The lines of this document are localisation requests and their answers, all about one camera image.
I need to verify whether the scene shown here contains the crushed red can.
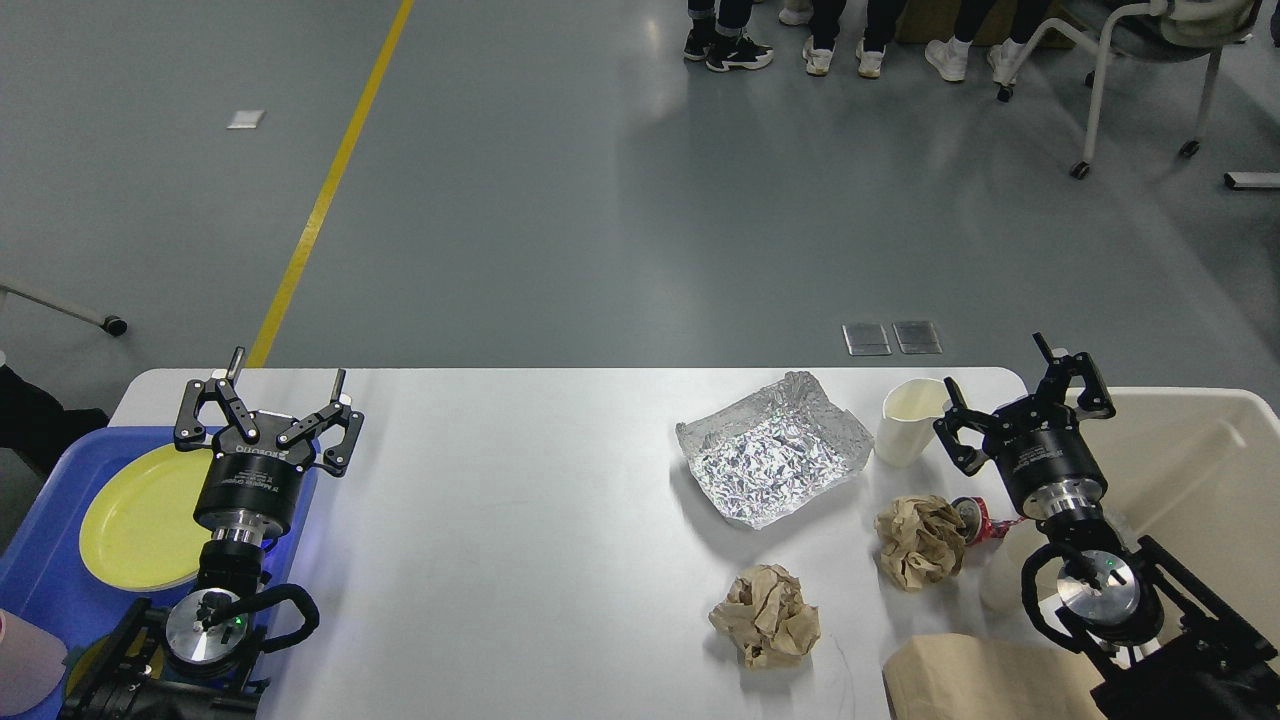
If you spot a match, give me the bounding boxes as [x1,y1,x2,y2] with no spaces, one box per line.
[951,496,1028,547]

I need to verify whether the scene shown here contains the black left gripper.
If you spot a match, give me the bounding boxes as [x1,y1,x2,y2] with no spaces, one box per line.
[173,347,366,538]

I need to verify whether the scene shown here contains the beige plastic bin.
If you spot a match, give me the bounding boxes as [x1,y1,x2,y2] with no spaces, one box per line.
[1041,387,1280,720]

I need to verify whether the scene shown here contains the white paper on floor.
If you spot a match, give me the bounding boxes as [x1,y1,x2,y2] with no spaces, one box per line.
[227,109,266,131]

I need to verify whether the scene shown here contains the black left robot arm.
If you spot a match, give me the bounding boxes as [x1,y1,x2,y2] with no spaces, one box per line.
[59,348,365,719]

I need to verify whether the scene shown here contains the white bar on floor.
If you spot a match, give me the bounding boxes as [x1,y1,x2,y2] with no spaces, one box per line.
[1222,170,1280,191]

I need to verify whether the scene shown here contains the chair leg with caster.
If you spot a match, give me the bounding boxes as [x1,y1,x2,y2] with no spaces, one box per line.
[1,277,129,337]

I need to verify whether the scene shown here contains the floor socket plate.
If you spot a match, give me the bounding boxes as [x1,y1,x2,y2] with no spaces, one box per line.
[892,320,945,355]
[842,323,893,357]

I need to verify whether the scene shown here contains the grey mug yellow inside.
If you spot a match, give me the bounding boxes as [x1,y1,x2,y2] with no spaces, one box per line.
[61,635,166,700]

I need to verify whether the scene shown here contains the pink cup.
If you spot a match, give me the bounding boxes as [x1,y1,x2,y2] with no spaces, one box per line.
[1,610,68,717]

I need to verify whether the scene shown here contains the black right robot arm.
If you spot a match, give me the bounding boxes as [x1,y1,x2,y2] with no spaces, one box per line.
[933,333,1279,719]

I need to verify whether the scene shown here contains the white paper cup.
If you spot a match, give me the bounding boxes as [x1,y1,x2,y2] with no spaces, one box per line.
[874,378,950,468]

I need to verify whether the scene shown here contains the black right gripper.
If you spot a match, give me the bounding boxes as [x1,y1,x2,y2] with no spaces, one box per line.
[933,332,1117,521]

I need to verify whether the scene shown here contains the seated person white sneakers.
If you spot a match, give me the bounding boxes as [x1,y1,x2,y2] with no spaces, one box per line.
[925,1,1051,87]

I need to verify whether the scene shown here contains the brown paper bag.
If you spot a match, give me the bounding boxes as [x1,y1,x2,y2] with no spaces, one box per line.
[883,633,1103,719]

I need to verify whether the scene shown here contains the cardboard box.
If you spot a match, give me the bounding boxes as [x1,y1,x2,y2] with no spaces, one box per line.
[895,1,1018,47]

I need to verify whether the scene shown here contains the yellow plate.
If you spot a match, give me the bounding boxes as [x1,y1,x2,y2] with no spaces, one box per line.
[79,445,212,587]

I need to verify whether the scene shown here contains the person in black clothes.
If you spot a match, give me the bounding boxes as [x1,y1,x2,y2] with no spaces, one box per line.
[684,0,773,73]

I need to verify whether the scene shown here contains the crumpled brown paper ball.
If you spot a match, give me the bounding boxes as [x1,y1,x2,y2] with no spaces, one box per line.
[874,495,966,593]
[708,564,822,671]

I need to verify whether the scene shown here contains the crumpled aluminium foil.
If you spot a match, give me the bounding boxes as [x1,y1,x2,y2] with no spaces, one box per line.
[675,372,874,530]

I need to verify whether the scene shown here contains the white office chair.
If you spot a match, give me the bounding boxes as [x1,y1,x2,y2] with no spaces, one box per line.
[995,1,1262,181]

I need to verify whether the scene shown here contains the pink plate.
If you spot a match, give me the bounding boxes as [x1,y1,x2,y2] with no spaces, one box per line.
[111,571,198,594]

